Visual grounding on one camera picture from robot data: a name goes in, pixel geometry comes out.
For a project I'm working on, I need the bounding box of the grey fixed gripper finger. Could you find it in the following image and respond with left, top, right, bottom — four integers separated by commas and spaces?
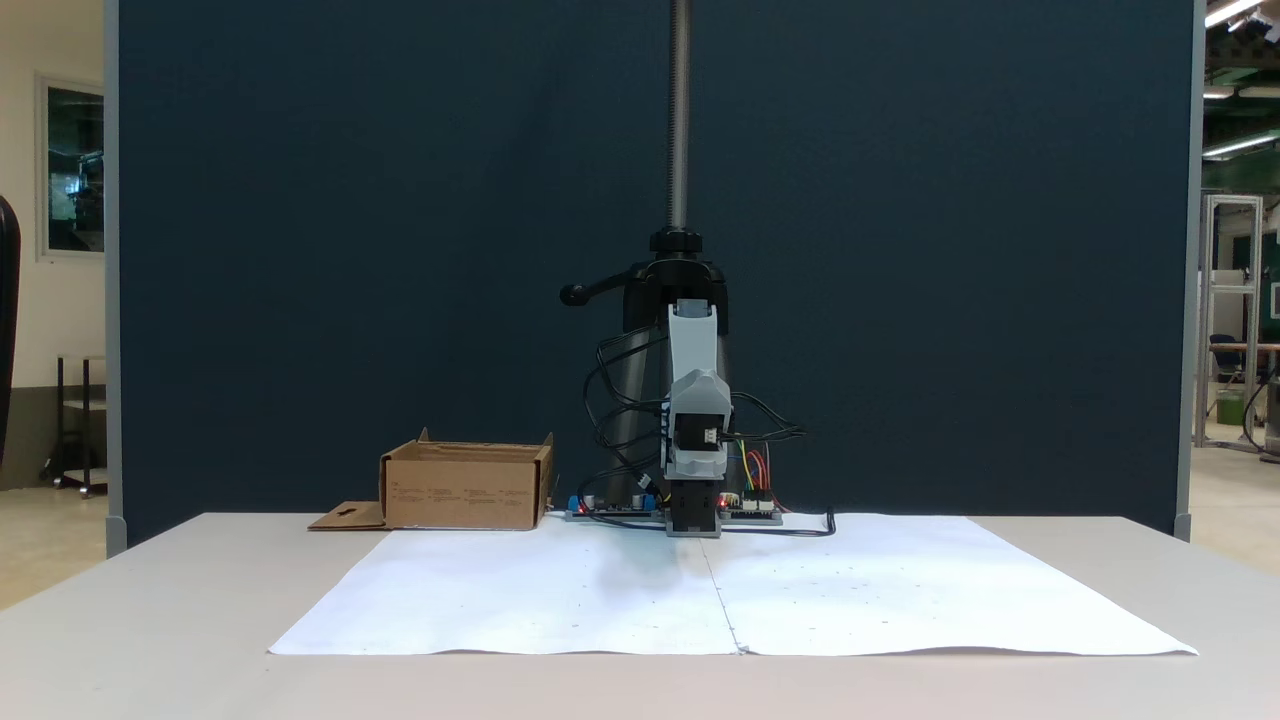
663, 450, 728, 480

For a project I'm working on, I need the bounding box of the blue circuit board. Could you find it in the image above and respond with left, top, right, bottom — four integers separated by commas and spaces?
565, 493, 667, 522

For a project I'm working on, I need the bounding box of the white paper sheet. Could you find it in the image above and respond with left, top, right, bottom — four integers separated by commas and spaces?
268, 515, 741, 657
700, 513, 1198, 657

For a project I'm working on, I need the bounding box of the brown cardboard box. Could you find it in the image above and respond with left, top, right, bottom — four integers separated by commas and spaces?
308, 428, 556, 532

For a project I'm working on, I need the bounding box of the black tripod with metal pole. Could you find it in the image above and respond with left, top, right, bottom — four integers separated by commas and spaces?
559, 0, 732, 509

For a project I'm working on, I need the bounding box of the dark blue partition panel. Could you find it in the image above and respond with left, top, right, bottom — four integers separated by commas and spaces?
105, 0, 1206, 549

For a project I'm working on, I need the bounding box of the black shelf cart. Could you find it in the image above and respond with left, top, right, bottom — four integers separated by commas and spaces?
40, 354, 108, 499

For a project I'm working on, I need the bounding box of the black chair back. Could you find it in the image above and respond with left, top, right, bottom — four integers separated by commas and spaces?
0, 195, 22, 471

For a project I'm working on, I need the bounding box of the circuit board with coloured wires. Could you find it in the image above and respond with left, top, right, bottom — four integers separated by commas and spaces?
720, 488, 784, 525

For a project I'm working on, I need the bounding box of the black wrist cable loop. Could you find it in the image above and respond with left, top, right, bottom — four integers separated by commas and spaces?
730, 392, 807, 443

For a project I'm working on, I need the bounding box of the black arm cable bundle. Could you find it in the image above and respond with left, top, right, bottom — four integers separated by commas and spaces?
583, 333, 673, 506

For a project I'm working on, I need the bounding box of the black power cable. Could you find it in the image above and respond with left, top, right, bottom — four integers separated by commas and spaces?
720, 510, 837, 539

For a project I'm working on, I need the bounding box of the aluminium profile frame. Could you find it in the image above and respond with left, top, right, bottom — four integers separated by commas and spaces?
1194, 193, 1267, 451

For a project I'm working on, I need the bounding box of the framed wall window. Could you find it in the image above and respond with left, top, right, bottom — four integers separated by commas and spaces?
37, 74, 107, 263

